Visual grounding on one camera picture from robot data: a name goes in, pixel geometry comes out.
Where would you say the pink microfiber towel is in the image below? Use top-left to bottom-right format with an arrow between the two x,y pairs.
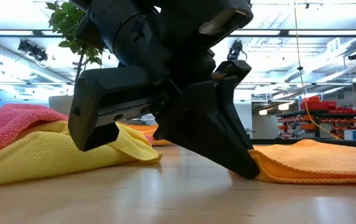
0,103 -> 154,156

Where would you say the black ceiling camera with cable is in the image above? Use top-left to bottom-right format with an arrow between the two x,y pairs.
227,39 -> 248,62

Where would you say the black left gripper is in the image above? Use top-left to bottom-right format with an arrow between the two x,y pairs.
67,49 -> 252,152

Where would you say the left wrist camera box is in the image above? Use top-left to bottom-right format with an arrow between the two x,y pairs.
196,0 -> 254,35

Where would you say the yellow hanging cable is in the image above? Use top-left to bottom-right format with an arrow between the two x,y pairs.
293,0 -> 342,140

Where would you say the shelf with red bins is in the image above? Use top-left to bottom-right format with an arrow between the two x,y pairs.
276,95 -> 356,140

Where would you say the black overhead frame bar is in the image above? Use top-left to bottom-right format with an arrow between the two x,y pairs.
0,29 -> 356,38

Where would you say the yellow microfiber towel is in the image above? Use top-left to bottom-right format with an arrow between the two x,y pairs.
0,120 -> 163,189

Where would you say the green leafy plant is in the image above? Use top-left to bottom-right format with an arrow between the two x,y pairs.
45,1 -> 104,94

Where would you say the black aluminium table frame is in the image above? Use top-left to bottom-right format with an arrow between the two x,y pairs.
251,138 -> 356,150

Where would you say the white ceiling vent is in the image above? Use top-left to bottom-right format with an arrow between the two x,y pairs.
327,37 -> 341,54

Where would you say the black ceiling camera cluster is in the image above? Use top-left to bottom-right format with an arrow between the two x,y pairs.
17,39 -> 49,62

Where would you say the white plant pot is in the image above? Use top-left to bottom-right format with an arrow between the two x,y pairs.
48,95 -> 75,116

